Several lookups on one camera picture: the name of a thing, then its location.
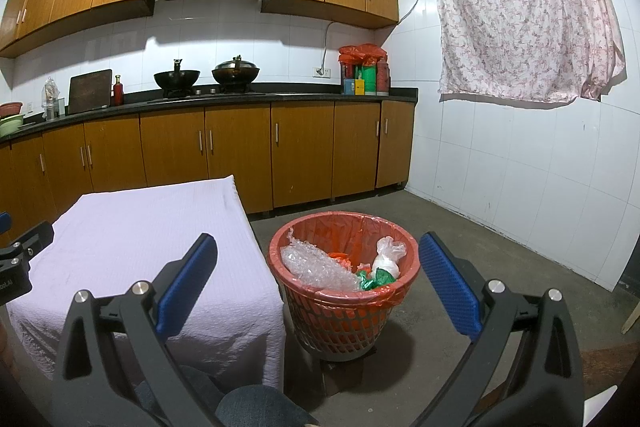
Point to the green canister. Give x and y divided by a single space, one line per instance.
370 81

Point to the table with white cloth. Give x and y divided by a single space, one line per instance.
150 232

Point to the wooden stick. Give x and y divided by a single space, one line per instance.
631 318

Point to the red bottle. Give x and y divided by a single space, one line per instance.
118 93

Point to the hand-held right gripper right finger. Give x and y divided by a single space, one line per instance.
450 287

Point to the white wall outlet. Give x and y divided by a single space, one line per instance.
321 72

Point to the glass jar with plastic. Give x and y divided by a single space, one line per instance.
52 102

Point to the brown wooden board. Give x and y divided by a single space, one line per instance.
605 369

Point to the row of wooden base cabinets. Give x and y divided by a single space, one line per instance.
300 152

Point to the person's left hand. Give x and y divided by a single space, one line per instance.
5 344

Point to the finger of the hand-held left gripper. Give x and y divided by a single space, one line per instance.
4 222
32 237

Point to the red plastic mesh basket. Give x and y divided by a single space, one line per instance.
340 324

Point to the green paw-print wrapper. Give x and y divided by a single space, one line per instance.
382 279

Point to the wide red canister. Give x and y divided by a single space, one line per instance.
384 77

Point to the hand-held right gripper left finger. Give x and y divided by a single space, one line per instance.
185 279

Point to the orange bag over canisters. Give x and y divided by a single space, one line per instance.
362 53

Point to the red basin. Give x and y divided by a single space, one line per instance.
10 109

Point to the dark wooden cutting board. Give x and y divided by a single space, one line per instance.
90 92

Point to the clear bubble wrap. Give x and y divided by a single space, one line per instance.
315 269

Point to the person's right leg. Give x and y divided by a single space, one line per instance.
265 407

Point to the orange plastic bag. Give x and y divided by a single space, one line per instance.
339 255

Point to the slim red canister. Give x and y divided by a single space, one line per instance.
347 73

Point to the black wok with lid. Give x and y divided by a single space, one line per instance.
236 73

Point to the floral pink curtain cloth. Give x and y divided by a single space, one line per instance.
525 7

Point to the orange plastic basket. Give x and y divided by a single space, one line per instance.
345 227

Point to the blue and yellow box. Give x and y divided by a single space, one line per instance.
354 87

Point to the black kitchen countertop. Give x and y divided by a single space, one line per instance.
300 97

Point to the clear plastic bag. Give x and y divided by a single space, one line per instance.
387 264

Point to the gas stove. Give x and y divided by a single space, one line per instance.
205 92

